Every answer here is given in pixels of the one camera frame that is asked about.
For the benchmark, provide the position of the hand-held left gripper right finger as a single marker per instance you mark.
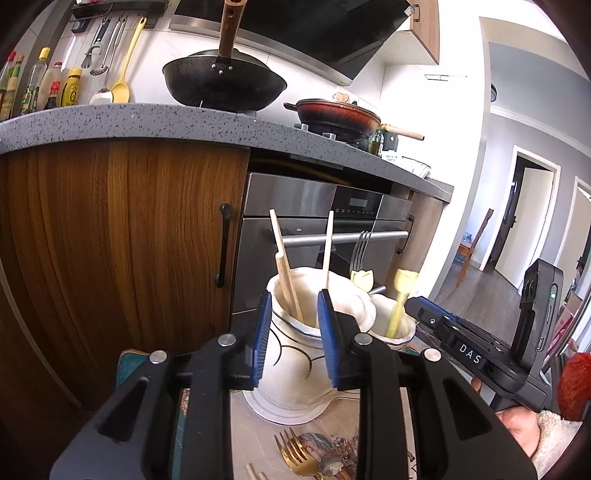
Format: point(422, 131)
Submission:
point(328, 341)

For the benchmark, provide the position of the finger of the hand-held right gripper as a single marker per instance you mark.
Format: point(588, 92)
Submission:
point(434, 308)

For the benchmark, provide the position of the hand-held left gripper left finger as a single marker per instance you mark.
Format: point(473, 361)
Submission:
point(262, 341)

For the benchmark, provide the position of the cream ceramic utensil holder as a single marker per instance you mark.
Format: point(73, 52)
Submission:
point(286, 360)

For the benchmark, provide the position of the yellow plastic spoon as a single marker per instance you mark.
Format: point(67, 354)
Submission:
point(361, 278)

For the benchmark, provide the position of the silver fork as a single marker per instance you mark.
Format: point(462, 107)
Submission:
point(360, 251)

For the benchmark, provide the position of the person's right forearm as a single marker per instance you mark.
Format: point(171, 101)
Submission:
point(554, 438)

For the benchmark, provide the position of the person's right hand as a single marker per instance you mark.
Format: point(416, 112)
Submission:
point(519, 431)

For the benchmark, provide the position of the red fuzzy clothing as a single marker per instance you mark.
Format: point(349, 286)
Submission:
point(577, 383)

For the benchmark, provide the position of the wooden chair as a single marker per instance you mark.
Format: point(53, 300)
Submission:
point(471, 251)

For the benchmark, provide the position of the wooden cabinet door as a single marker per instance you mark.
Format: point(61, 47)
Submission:
point(427, 230)
point(138, 254)
point(27, 378)

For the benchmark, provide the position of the printed horse tablecloth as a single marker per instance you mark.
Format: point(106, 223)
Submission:
point(258, 443)

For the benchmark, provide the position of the gold fork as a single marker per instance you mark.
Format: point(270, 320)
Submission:
point(300, 457)

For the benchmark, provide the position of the silver spoon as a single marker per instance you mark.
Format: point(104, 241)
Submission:
point(333, 467)

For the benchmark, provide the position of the stainless steel oven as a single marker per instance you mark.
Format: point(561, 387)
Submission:
point(286, 198)

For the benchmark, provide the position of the small green bottle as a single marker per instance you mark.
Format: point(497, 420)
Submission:
point(376, 144)

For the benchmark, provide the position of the red frying pan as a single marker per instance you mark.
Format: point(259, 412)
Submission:
point(337, 113)

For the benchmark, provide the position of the grey speckled kitchen counter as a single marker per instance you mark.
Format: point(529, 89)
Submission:
point(138, 122)

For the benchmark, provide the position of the wooden upper cabinet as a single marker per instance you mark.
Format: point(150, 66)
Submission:
point(427, 27)

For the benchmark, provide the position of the white spoon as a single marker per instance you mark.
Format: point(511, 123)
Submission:
point(100, 97)

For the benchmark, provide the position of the black range hood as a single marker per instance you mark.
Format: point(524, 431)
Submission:
point(300, 32)

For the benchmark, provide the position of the yellow jar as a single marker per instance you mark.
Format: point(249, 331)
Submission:
point(71, 90)

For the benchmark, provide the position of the metal skimmer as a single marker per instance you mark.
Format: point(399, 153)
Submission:
point(99, 69)

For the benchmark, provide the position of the white bottle with red cap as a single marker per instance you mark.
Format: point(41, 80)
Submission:
point(51, 90)

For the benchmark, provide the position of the metal peeler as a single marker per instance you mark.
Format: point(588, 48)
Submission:
point(90, 57)

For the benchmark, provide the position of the yellow-capped oil bottle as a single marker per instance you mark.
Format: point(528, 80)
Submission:
point(34, 87)

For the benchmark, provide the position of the dark sauce bottle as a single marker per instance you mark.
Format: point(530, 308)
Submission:
point(5, 92)
point(16, 87)

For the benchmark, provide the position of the black wall shelf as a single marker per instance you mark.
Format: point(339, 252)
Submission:
point(120, 7)

